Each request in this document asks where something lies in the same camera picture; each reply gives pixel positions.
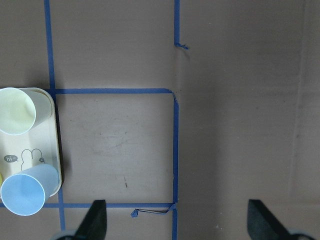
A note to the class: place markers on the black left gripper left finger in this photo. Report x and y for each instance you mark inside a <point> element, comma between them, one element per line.
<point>94,224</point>

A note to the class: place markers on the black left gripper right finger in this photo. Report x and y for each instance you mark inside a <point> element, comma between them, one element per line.
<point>262,224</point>

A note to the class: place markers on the light blue plastic cup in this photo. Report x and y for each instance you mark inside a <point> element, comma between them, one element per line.
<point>26,192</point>

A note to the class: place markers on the white plastic cup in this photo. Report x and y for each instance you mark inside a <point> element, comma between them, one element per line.
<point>22,110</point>

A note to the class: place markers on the cream bunny tray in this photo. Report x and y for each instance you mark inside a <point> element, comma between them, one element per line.
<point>40,145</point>

